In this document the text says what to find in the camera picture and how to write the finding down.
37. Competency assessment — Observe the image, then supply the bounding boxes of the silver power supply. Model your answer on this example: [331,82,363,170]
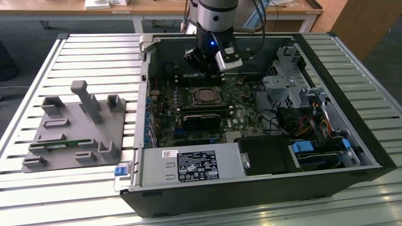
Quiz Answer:
[137,143,243,187]

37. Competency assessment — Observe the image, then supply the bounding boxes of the green RAM stick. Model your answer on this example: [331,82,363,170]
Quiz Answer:
[42,139,92,149]

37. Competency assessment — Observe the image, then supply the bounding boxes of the silver drive cage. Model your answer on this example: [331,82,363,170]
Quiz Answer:
[261,46,316,109]

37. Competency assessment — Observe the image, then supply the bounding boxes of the black power cable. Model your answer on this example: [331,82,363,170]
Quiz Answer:
[256,108,289,137]

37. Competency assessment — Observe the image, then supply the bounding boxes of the wooden cabinet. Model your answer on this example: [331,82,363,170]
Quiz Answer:
[328,0,402,62]

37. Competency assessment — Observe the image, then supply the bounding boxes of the orange and yellow wires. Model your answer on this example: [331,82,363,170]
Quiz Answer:
[297,117,333,137]

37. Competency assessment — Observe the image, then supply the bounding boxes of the black camera cable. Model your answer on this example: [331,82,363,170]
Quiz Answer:
[243,0,267,61]

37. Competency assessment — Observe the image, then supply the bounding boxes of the wooden desk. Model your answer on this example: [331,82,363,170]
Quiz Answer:
[0,0,324,33]

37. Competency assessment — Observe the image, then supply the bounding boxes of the black plastic duct cover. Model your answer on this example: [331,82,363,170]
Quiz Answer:
[236,136,303,176]

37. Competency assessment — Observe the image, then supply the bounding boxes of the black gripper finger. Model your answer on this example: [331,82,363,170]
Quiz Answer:
[182,48,204,77]

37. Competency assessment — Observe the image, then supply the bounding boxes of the black RAM stick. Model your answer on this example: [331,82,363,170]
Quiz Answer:
[178,105,229,115]

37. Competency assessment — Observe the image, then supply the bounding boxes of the black PC case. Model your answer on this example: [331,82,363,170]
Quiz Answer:
[118,32,396,218]

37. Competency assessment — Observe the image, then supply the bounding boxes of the silver CPU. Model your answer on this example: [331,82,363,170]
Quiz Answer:
[197,90,217,101]

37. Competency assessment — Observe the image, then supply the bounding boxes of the black graphics card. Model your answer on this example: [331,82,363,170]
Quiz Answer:
[180,113,221,131]

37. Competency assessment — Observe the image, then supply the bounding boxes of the blue disk carrier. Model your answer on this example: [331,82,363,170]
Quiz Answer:
[291,140,315,156]

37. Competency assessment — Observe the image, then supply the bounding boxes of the small silver heatsink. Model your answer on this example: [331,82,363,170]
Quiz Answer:
[224,131,241,142]

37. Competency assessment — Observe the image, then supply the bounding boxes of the white box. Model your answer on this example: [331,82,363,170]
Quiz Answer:
[84,0,112,10]

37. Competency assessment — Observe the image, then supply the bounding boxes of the grey parts rack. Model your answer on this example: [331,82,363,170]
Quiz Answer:
[20,80,126,174]

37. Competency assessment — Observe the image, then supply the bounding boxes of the green motherboard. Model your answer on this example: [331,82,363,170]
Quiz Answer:
[146,75,271,147]

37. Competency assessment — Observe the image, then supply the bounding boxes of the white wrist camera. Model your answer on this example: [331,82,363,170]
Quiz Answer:
[215,46,244,72]

